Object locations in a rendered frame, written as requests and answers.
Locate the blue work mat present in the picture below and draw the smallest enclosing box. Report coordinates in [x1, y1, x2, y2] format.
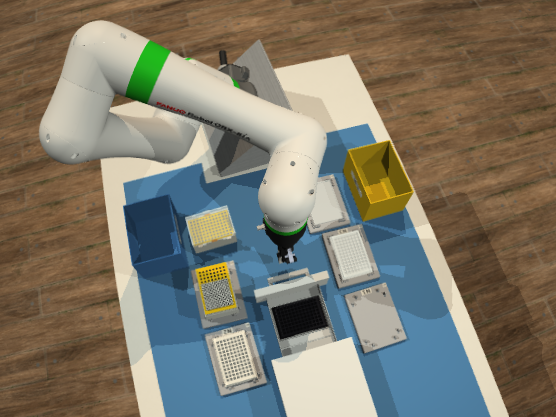
[123, 123, 490, 417]

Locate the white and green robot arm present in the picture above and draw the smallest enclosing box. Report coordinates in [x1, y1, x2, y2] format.
[39, 20, 327, 244]

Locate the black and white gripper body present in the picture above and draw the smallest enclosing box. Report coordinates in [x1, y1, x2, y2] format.
[271, 240, 299, 253]

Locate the dark blue open bin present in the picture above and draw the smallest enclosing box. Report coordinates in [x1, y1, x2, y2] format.
[123, 194, 189, 279]

